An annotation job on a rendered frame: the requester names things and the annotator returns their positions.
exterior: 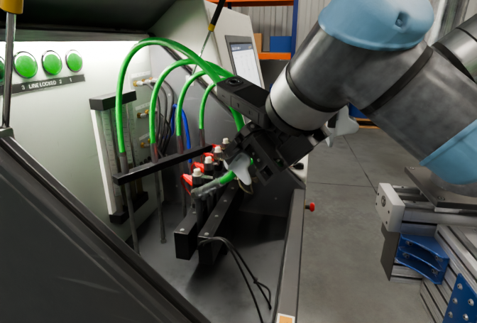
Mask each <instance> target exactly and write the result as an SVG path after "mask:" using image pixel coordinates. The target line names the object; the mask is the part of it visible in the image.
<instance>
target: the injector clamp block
mask: <svg viewBox="0 0 477 323"><path fill-rule="evenodd" d="M221 188H222V196H221V198H220V200H219V201H218V203H217V204H216V190H213V191H214V195H213V200H214V210H213V211H212V213H211V214H210V216H209V218H207V200H205V201H204V203H203V221H204V226H203V227H202V230H201V231H200V233H199V234H198V235H197V221H196V210H195V208H191V210H190V211H189V212H188V214H187V215H186V217H185V218H184V219H183V220H182V222H181V223H180V225H179V226H178V227H177V228H176V230H175V231H174V238H175V253H176V258H179V259H183V260H187V261H189V260H190V259H191V257H192V255H193V254H194V252H195V250H198V255H199V263H205V264H209V265H213V264H214V262H215V260H216V257H217V255H218V253H219V254H223V255H227V254H228V252H229V249H228V248H227V246H226V245H225V243H223V242H222V241H219V240H217V241H212V242H210V243H206V244H205V246H203V244H204V243H201V245H200V246H199V245H197V242H198V244H199V242H200V241H205V240H207V239H210V238H212V237H217V236H219V237H223V238H225V239H227V240H228V241H230V242H231V243H232V242H233V240H234V237H235V235H236V213H237V211H238V210H239V207H240V205H241V203H242V201H243V199H244V191H243V190H242V189H241V188H240V186H239V183H238V180H235V179H233V180H232V181H231V182H230V183H229V185H228V187H227V188H226V190H225V191H224V186H223V187H221Z"/></svg>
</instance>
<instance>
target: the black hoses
mask: <svg viewBox="0 0 477 323"><path fill-rule="evenodd" d="M163 83H164V84H165V85H166V86H167V87H168V89H169V90H170V92H171V96H172V101H171V107H170V115H169V118H168V121H167V120H166V116H167V110H168V98H167V94H166V93H165V90H164V89H163V87H162V86H161V87H160V89H161V91H162V92H163V95H164V98H165V109H164V116H163V115H162V114H161V113H160V100H159V96H158V97H157V107H158V111H155V114H157V115H158V121H157V130H156V136H155V142H156V143H157V145H158V147H157V149H158V159H161V158H164V157H167V156H169V155H167V154H165V152H166V150H167V147H168V144H169V141H170V137H171V133H172V131H171V128H170V121H171V118H172V111H173V109H172V106H173V104H174V93H173V90H172V88H171V86H170V85H169V84H168V83H167V82H166V81H165V80H164V81H163ZM143 85H148V86H149V87H150V88H151V89H152V91H153V89H154V88H153V86H152V85H151V84H150V83H148V82H143ZM160 117H161V118H162V119H163V126H162V130H161V134H160V140H159V144H158V137H159V131H160ZM165 124H166V125H167V127H166V130H165ZM164 130H165V135H164V139H163V134H164ZM168 130H169V134H168ZM167 135H168V139H167V141H166V138H167ZM162 140H163V143H162ZM165 141H166V143H165ZM161 144H162V146H161ZM164 146H165V147H164ZM160 147H161V148H160ZM163 149H164V150H163ZM150 161H151V162H152V160H151V157H150V156H148V160H147V159H144V161H143V162H140V165H144V164H146V163H149V162H150Z"/></svg>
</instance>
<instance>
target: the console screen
mask: <svg viewBox="0 0 477 323"><path fill-rule="evenodd" d="M225 40H226V45H227V49H228V52H229V57H230V61H231V66H232V70H233V74H234V75H235V76H237V75H239V76H241V77H243V78H245V79H246V80H248V81H250V82H252V83H254V84H256V85H258V86H259V87H262V85H261V79H260V75H259V71H258V66H257V62H256V56H255V52H254V48H253V42H252V38H251V37H250V36H240V35H225ZM243 117H244V121H245V124H247V123H248V122H249V121H250V119H248V118H246V117H245V116H243Z"/></svg>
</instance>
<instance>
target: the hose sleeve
mask: <svg viewBox="0 0 477 323"><path fill-rule="evenodd" d="M220 179H221V177H219V178H217V179H215V180H212V181H211V182H208V183H207V184H205V185H202V186H200V187H198V188H197V189H196V190H195V193H196V195H197V196H199V197H200V196H202V195H205V194H207V193H209V192H211V191H213V190H216V189H219V188H220V187H223V186H224V185H223V184H221V182H220Z"/></svg>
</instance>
